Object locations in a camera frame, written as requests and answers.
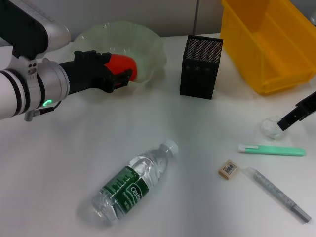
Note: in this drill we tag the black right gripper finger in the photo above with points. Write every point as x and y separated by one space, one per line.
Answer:
291 118

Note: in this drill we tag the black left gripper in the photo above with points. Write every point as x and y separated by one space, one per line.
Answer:
84 74

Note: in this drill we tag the orange fruit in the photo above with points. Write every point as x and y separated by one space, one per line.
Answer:
122 65

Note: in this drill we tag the white paper ball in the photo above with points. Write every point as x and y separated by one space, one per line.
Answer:
269 128

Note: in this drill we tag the clear water bottle green label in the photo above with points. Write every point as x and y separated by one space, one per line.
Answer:
133 182

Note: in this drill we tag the mint green utility knife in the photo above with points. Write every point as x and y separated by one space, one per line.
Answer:
271 150

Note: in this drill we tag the pale green glass fruit plate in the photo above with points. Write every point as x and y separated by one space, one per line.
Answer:
143 44

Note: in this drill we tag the grey pen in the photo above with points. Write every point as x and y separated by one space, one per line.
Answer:
276 191

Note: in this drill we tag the black mesh pen holder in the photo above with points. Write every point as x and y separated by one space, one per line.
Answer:
201 66

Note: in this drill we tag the beige eraser with barcode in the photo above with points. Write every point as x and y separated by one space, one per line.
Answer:
228 169

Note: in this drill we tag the yellow plastic bin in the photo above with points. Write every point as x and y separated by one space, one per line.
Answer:
266 44

